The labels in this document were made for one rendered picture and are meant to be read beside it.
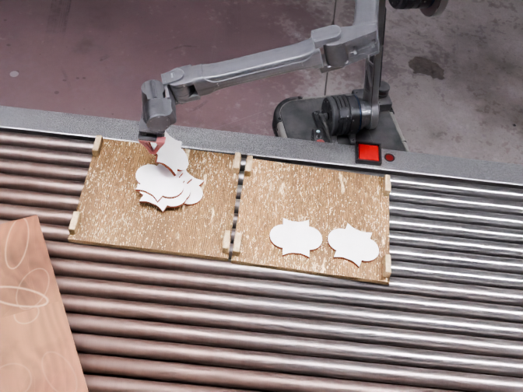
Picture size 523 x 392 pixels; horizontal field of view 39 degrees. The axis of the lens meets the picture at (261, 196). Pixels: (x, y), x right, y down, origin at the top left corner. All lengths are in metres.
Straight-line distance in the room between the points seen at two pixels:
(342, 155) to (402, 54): 1.89
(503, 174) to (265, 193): 0.73
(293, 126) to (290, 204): 1.19
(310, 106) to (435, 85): 0.87
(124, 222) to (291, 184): 0.47
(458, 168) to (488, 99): 1.70
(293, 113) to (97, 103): 0.94
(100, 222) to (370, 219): 0.72
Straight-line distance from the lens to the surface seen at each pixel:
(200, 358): 1.77
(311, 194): 2.03
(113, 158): 2.08
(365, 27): 1.75
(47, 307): 1.71
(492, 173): 2.27
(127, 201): 1.98
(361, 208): 2.03
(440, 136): 3.63
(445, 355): 1.87
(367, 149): 2.18
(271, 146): 2.15
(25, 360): 1.66
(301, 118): 3.19
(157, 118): 1.74
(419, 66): 3.96
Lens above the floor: 2.51
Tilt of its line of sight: 52 degrees down
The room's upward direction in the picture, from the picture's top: 9 degrees clockwise
